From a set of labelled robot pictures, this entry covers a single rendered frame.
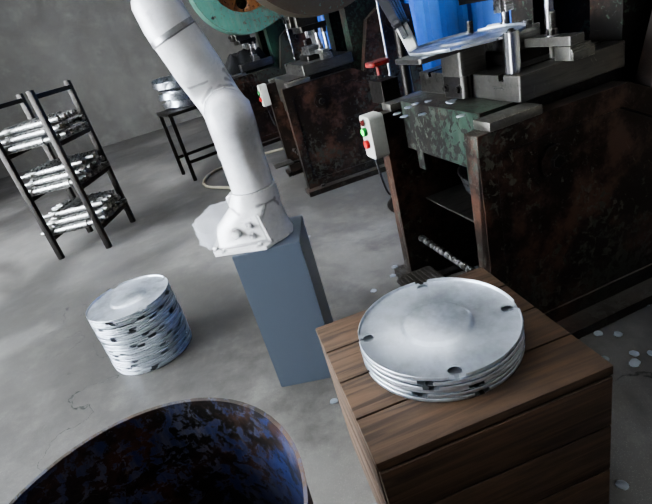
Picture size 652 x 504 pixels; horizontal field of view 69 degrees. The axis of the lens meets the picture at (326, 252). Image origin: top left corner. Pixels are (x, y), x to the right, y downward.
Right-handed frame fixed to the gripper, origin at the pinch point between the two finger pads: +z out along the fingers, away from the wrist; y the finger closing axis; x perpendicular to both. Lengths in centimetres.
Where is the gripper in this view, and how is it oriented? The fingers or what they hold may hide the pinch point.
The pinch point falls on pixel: (407, 37)
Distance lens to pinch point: 140.9
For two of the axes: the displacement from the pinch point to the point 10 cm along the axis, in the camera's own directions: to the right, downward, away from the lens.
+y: -3.8, 4.9, -7.8
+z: 5.1, 8.2, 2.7
